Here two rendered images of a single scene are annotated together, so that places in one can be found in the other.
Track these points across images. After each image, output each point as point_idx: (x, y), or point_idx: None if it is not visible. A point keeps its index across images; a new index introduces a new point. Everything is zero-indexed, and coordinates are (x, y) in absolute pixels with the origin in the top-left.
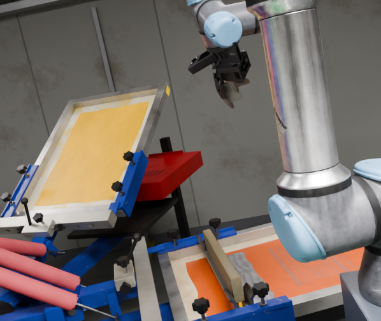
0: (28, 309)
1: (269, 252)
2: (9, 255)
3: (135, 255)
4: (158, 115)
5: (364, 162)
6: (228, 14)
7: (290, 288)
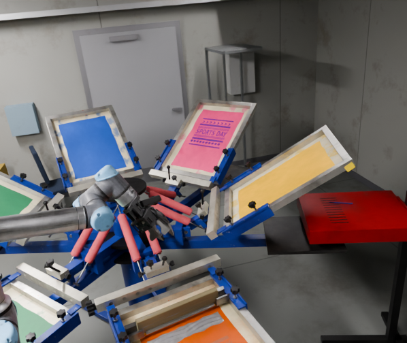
0: (143, 246)
1: (220, 338)
2: None
3: (189, 264)
4: (315, 185)
5: (2, 323)
6: (75, 203)
7: None
